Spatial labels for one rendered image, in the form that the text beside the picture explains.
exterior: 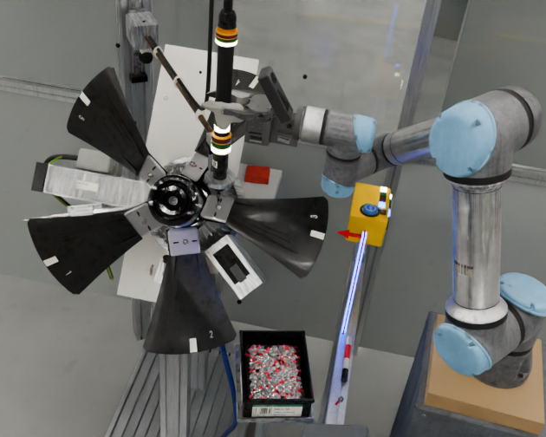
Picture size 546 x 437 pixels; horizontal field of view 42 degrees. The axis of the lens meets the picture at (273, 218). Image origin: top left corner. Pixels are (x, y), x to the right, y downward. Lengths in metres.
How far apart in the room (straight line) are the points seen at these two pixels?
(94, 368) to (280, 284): 0.79
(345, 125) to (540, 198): 1.13
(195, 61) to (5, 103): 0.92
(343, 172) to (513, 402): 0.60
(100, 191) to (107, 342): 1.21
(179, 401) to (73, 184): 0.87
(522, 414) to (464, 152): 0.62
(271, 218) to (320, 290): 1.13
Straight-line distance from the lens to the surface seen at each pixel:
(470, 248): 1.32
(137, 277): 1.95
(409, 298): 2.75
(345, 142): 1.48
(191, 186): 1.63
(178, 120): 1.95
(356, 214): 1.91
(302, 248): 1.63
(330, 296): 2.78
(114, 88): 1.72
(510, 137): 1.26
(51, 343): 3.00
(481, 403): 1.59
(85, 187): 1.88
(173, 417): 2.47
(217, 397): 2.69
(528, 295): 1.51
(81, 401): 2.80
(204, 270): 1.72
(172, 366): 2.27
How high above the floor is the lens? 2.22
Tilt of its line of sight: 38 degrees down
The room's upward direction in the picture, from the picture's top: 6 degrees clockwise
